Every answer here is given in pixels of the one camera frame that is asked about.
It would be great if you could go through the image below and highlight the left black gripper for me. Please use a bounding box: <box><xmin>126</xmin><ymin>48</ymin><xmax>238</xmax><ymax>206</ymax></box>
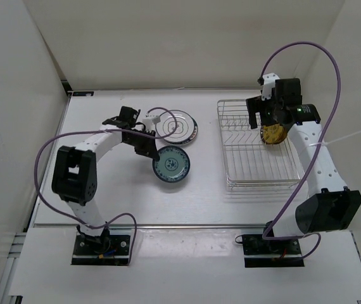
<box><xmin>124</xmin><ymin>129</ymin><xmax>160</xmax><ymax>160</ymax></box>

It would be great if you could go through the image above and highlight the light blue patterned plate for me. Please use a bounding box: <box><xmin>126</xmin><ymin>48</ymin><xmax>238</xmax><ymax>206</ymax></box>
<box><xmin>152</xmin><ymin>146</ymin><xmax>191</xmax><ymax>184</ymax></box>

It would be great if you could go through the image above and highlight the orange sunburst white plate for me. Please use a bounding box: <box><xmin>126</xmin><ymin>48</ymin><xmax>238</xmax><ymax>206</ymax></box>
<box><xmin>169</xmin><ymin>141</ymin><xmax>193</xmax><ymax>148</ymax></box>

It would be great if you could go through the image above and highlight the white plate teal line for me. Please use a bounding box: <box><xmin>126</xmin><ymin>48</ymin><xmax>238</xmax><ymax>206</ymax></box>
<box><xmin>155</xmin><ymin>110</ymin><xmax>198</xmax><ymax>145</ymax></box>

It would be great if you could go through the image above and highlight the dark blue rim plate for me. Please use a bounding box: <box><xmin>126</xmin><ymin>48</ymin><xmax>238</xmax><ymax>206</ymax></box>
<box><xmin>163</xmin><ymin>111</ymin><xmax>198</xmax><ymax>143</ymax></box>

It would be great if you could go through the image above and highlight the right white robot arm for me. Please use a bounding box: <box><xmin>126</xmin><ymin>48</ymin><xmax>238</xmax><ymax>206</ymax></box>
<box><xmin>246</xmin><ymin>73</ymin><xmax>361</xmax><ymax>253</ymax></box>

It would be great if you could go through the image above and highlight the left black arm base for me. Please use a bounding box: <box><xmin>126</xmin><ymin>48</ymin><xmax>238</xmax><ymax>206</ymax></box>
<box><xmin>71</xmin><ymin>226</ymin><xmax>131</xmax><ymax>266</ymax></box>

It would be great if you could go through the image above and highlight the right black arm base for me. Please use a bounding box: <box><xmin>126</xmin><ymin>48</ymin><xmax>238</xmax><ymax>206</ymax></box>
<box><xmin>234</xmin><ymin>234</ymin><xmax>305</xmax><ymax>269</ymax></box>

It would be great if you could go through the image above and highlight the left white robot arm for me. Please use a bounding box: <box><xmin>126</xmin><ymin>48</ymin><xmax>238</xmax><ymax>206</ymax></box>
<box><xmin>51</xmin><ymin>106</ymin><xmax>160</xmax><ymax>253</ymax></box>

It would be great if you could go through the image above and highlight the yellow patterned plate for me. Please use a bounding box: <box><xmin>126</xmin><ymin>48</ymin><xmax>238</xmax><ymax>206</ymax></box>
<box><xmin>279</xmin><ymin>127</ymin><xmax>288</xmax><ymax>143</ymax></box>
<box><xmin>260</xmin><ymin>124</ymin><xmax>282</xmax><ymax>145</ymax></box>

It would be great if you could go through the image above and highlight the left dark label sticker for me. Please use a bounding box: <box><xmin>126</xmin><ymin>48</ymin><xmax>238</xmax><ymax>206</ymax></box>
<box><xmin>72</xmin><ymin>91</ymin><xmax>94</xmax><ymax>97</ymax></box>

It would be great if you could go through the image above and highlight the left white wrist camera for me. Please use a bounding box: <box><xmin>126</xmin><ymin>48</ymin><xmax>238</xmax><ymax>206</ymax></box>
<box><xmin>142</xmin><ymin>115</ymin><xmax>161</xmax><ymax>132</ymax></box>

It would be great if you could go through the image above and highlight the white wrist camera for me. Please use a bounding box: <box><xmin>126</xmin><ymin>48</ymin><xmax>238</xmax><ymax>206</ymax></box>
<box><xmin>142</xmin><ymin>115</ymin><xmax>161</xmax><ymax>132</ymax></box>
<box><xmin>257</xmin><ymin>73</ymin><xmax>279</xmax><ymax>101</ymax></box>

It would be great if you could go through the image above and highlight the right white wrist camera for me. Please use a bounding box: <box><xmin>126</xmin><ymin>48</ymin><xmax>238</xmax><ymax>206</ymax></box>
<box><xmin>257</xmin><ymin>73</ymin><xmax>279</xmax><ymax>101</ymax></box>

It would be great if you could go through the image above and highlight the metal wire dish rack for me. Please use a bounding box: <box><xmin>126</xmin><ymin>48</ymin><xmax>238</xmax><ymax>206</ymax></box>
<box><xmin>217</xmin><ymin>99</ymin><xmax>303</xmax><ymax>190</ymax></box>

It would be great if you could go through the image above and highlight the aluminium table rail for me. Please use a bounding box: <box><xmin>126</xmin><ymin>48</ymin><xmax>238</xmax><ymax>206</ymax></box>
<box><xmin>34</xmin><ymin>223</ymin><xmax>270</xmax><ymax>229</ymax></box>

